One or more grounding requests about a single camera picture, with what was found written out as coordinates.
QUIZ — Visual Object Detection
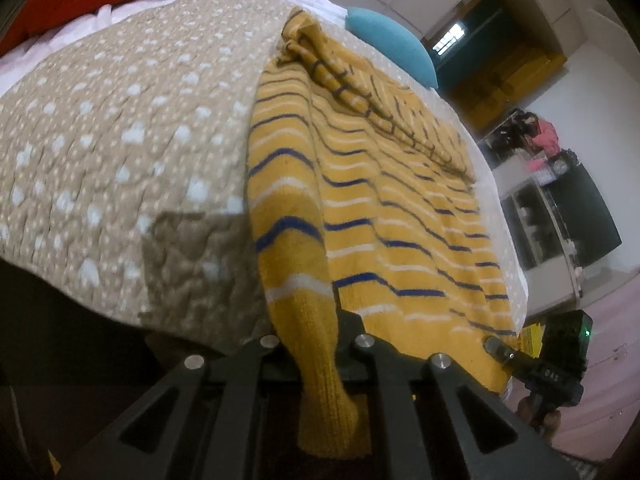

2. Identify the shoe rack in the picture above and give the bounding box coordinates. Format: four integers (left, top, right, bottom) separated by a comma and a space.
482, 109, 543, 163

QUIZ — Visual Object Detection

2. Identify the white shelf unit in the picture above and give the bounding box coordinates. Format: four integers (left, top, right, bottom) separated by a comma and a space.
492, 155, 586, 313

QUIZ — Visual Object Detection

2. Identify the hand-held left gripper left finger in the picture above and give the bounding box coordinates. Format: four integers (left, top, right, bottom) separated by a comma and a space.
52, 334, 306, 480

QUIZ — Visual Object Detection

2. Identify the beige dotted quilt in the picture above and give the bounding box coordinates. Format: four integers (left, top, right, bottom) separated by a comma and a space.
0, 0, 531, 356

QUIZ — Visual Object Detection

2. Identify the yellow striped knit sweater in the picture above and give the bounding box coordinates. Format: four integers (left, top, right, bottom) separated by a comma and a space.
245, 6, 518, 461

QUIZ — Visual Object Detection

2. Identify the black television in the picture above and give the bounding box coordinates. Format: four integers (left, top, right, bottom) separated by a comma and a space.
547, 162, 623, 267

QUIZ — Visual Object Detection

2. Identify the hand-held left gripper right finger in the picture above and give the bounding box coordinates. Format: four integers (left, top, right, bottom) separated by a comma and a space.
335, 310, 581, 480

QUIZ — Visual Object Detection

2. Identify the yellow wooden door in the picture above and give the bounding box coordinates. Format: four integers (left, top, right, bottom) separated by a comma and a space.
447, 0, 568, 131

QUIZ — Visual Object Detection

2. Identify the person's right hand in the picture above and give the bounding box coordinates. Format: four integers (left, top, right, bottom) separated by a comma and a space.
517, 395, 562, 443

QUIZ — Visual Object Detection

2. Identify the pink cloth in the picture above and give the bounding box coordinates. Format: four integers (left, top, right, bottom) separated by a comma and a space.
530, 117, 562, 157

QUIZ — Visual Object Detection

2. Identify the teal pillow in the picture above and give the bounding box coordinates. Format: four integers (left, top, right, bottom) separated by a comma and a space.
345, 6, 440, 90

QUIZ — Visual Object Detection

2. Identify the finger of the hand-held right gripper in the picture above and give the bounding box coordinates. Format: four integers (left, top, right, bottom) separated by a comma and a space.
484, 336, 538, 378

